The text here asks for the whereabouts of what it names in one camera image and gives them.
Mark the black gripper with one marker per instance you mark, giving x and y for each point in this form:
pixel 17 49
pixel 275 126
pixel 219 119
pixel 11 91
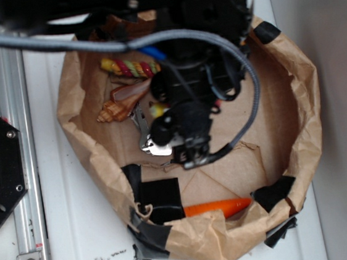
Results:
pixel 196 76

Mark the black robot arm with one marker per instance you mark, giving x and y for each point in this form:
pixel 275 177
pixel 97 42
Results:
pixel 221 23

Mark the silver key bunch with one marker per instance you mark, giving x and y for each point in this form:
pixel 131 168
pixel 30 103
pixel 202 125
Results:
pixel 146 143

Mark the orange brown conch shell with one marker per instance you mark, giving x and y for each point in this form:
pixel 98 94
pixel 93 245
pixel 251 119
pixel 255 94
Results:
pixel 122 101

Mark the brown paper bag bin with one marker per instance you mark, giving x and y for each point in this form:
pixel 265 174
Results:
pixel 273 164

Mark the orange toy carrot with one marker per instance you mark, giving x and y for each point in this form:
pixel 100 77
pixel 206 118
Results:
pixel 229 207

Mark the aluminium extrusion rail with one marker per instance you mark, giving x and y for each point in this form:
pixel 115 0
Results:
pixel 29 219

